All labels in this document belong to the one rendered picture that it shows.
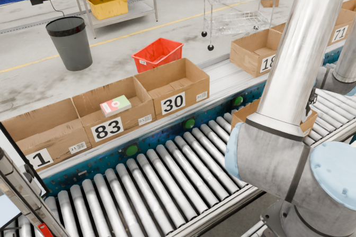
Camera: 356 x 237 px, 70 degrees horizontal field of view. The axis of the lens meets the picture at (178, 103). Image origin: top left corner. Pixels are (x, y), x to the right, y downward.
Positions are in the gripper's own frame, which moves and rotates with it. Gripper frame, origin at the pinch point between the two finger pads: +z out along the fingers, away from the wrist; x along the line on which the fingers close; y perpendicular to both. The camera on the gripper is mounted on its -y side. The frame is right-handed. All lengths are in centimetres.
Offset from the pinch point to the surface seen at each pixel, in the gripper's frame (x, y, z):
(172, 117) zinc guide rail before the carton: 47, -50, 4
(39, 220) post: -13, -117, -32
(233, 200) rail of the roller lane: -6, -47, 25
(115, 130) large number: 50, -84, -1
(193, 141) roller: 36, -44, 20
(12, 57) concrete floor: 412, -156, 55
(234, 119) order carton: 25.4, -20.8, 6.9
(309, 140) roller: -0.6, 14.4, 23.8
